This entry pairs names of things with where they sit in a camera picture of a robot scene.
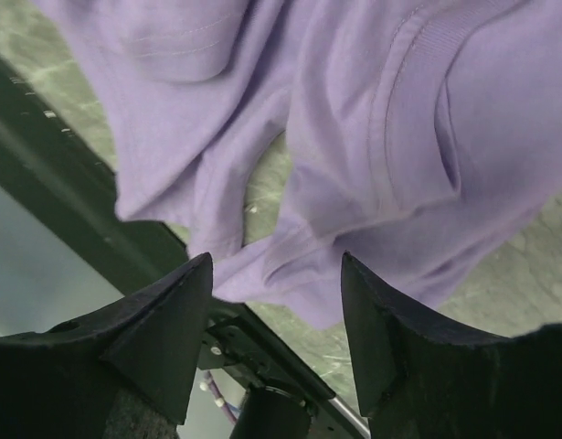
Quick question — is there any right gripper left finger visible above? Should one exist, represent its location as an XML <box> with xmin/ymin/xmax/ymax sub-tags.
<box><xmin>0</xmin><ymin>254</ymin><xmax>213</xmax><ymax>438</ymax></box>

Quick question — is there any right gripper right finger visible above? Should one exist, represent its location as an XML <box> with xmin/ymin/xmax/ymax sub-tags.
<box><xmin>341</xmin><ymin>254</ymin><xmax>562</xmax><ymax>438</ymax></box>

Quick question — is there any purple t shirt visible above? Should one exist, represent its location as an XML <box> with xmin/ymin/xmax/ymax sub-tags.
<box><xmin>37</xmin><ymin>1</ymin><xmax>562</xmax><ymax>328</ymax></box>

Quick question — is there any black mounting base bar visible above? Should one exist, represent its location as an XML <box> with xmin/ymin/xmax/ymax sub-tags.
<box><xmin>0</xmin><ymin>58</ymin><xmax>357</xmax><ymax>438</ymax></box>

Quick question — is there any aluminium frame rail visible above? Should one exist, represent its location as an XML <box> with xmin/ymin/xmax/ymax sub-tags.
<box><xmin>329</xmin><ymin>396</ymin><xmax>371</xmax><ymax>439</ymax></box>

